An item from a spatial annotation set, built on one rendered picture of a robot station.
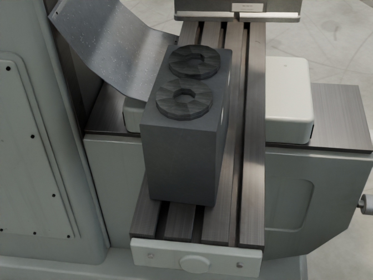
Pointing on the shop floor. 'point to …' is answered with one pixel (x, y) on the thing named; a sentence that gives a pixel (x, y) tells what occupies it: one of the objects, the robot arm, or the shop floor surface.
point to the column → (45, 142)
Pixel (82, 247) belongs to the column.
